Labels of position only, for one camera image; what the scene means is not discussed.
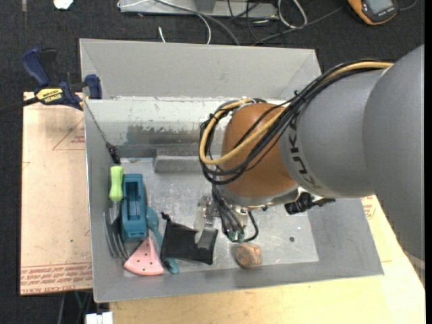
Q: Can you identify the black cloth pouch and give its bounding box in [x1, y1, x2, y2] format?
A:
[159, 211, 219, 267]

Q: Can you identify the grey foam block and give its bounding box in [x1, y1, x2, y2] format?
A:
[153, 148, 204, 174]

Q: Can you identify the green handled screwdriver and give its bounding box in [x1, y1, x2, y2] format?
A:
[108, 165, 126, 215]

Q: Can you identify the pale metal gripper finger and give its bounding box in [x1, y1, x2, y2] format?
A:
[206, 200, 219, 232]
[194, 196, 208, 233]

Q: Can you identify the silver fork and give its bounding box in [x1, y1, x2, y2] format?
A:
[102, 207, 131, 261]

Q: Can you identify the black cylinder on white bracket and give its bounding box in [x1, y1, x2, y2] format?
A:
[284, 191, 337, 216]

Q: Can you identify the brown lumpy ball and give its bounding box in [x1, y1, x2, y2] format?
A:
[231, 242, 263, 270]

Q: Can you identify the teal plastic spoon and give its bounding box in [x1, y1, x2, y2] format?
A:
[144, 206, 180, 275]

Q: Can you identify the teal tape dispenser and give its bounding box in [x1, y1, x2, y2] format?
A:
[119, 173, 149, 243]

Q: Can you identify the small black plug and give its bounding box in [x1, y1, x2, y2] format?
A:
[105, 142, 122, 164]

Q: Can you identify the pink wedge with holes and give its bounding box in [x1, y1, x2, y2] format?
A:
[123, 237, 165, 277]

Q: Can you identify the grey metal bin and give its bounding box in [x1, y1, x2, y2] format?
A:
[79, 38, 385, 304]

